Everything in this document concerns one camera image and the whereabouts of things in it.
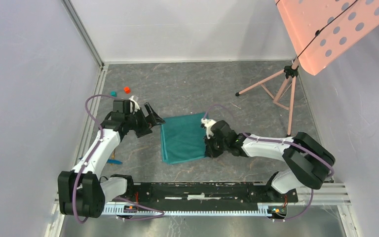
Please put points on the blue knife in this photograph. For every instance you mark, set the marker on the blue knife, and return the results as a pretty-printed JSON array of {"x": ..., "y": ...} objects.
[{"x": 113, "y": 161}]

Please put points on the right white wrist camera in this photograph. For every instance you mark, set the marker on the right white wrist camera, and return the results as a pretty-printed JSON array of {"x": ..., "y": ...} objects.
[{"x": 207, "y": 125}]

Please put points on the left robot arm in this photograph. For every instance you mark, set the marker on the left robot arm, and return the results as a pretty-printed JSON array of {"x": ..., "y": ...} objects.
[{"x": 81, "y": 193}]

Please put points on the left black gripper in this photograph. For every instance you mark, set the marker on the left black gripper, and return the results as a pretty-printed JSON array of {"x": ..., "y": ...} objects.
[{"x": 145, "y": 129}]

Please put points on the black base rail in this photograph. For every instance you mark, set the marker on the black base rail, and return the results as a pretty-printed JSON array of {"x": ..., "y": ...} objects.
[{"x": 207, "y": 196}]

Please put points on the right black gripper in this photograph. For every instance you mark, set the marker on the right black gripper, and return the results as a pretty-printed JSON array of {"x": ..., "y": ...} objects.
[{"x": 209, "y": 151}]

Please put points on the pink perforated panel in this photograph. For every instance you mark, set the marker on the pink perforated panel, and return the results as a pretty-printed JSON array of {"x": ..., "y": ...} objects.
[{"x": 322, "y": 30}]

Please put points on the teal cloth napkin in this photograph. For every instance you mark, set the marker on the teal cloth napkin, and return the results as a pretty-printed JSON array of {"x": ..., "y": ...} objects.
[{"x": 182, "y": 139}]

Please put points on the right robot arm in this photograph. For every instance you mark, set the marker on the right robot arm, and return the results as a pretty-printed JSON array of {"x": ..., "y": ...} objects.
[{"x": 309, "y": 163}]

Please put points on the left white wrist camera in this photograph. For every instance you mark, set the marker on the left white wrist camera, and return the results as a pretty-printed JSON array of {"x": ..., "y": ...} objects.
[{"x": 134, "y": 103}]

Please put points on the orange cube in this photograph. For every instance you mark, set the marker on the orange cube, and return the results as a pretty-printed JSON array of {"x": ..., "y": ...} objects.
[{"x": 127, "y": 90}]

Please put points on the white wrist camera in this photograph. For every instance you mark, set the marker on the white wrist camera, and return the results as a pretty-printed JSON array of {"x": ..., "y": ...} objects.
[
  {"x": 134, "y": 103},
  {"x": 207, "y": 125}
]

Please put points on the pink tripod stand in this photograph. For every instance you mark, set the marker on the pink tripod stand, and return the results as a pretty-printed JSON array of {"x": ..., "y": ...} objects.
[{"x": 291, "y": 73}]

